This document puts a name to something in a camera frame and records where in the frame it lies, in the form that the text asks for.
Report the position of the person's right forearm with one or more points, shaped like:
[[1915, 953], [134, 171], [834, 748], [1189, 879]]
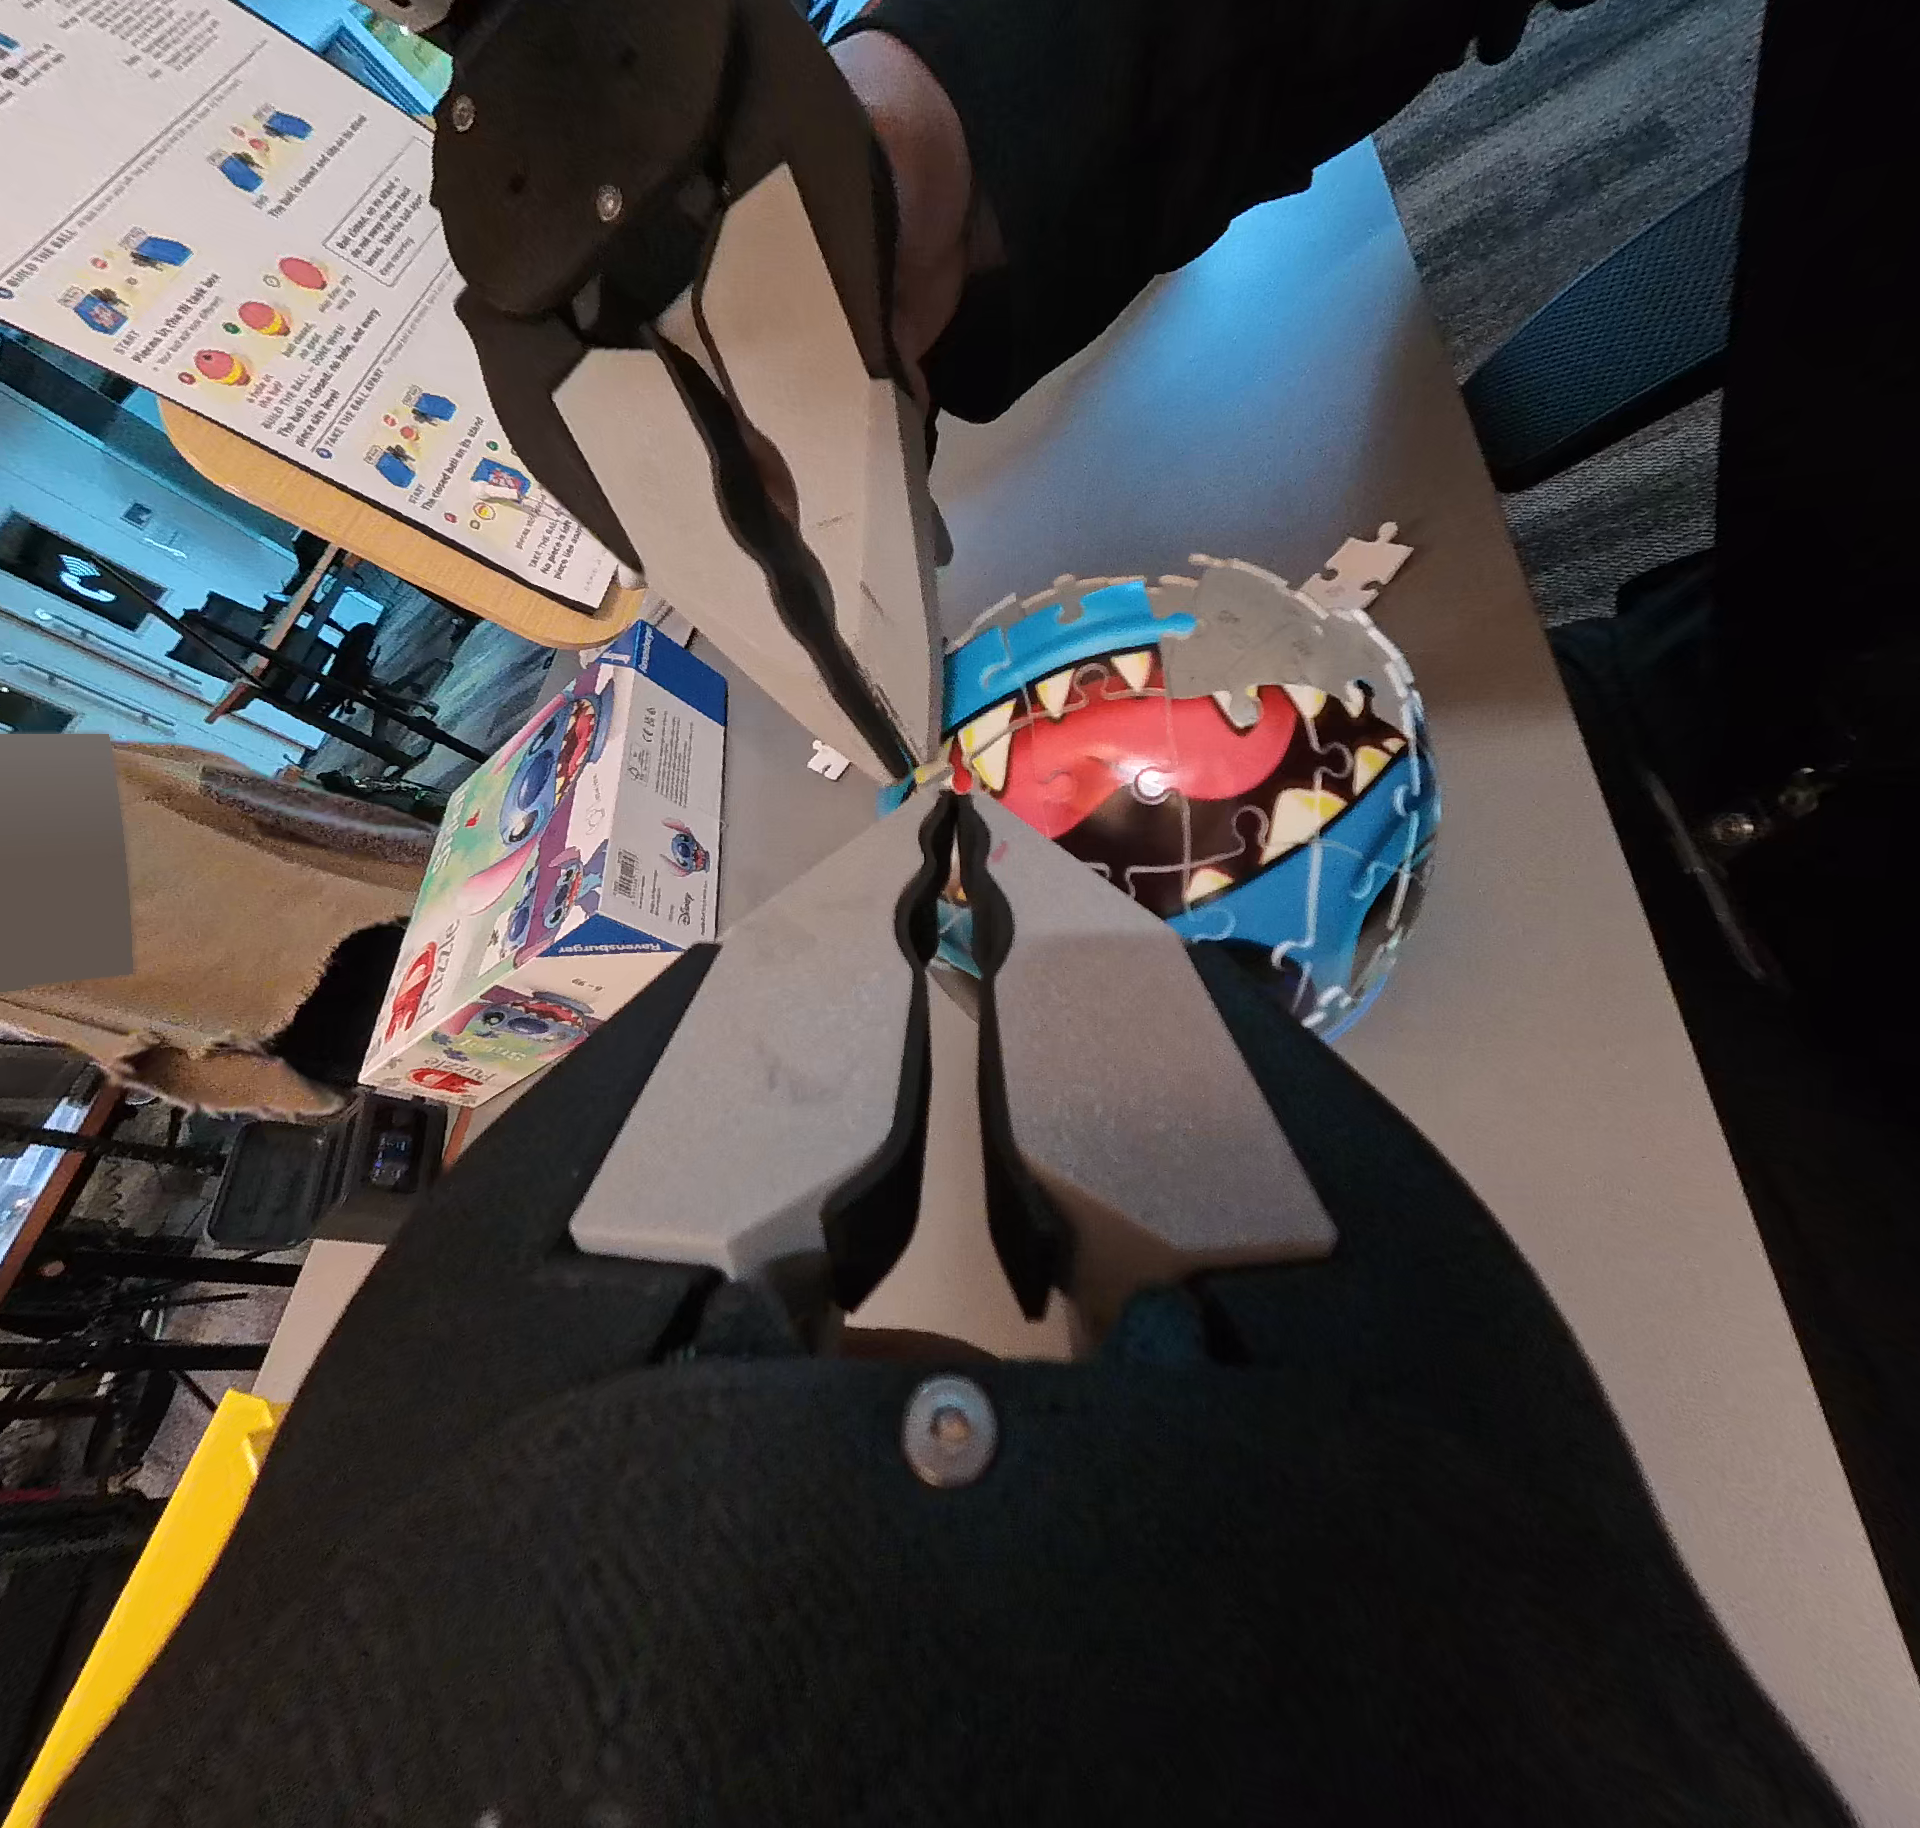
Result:
[[1200, 89]]

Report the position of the yellow plastic bin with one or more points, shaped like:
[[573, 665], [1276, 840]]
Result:
[[136, 1604]]

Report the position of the person's right hand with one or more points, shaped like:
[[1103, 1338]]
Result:
[[922, 178]]

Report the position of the brown burlap cloth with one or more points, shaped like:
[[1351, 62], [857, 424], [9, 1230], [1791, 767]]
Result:
[[255, 884]]

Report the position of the blue puzzle ball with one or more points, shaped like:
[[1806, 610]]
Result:
[[1200, 808]]

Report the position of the cardboard puzzle box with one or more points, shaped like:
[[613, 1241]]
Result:
[[555, 884]]

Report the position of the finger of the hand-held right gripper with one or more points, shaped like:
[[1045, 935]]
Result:
[[660, 478], [841, 403]]

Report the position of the black charging case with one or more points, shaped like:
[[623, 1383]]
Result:
[[376, 1153]]

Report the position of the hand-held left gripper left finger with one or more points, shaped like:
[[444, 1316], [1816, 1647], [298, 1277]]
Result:
[[721, 1109]]

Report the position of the white puzzle piece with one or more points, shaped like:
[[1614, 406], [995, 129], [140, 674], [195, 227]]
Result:
[[827, 756], [1356, 564]]

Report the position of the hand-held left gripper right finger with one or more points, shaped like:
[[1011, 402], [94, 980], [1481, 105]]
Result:
[[1156, 1093]]

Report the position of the printed instruction sheet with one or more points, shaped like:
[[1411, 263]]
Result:
[[151, 133]]

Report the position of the blue office chair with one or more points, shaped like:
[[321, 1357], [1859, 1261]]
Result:
[[1605, 328]]

